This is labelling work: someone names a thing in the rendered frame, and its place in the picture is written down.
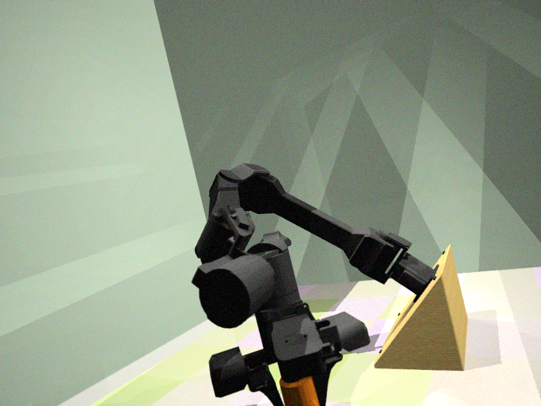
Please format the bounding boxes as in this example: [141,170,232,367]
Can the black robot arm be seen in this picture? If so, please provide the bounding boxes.
[191,163,439,383]

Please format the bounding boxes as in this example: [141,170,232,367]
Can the orange knob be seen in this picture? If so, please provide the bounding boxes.
[279,376,319,406]

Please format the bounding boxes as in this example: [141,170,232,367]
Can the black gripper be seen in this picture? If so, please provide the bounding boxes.
[209,288,370,406]

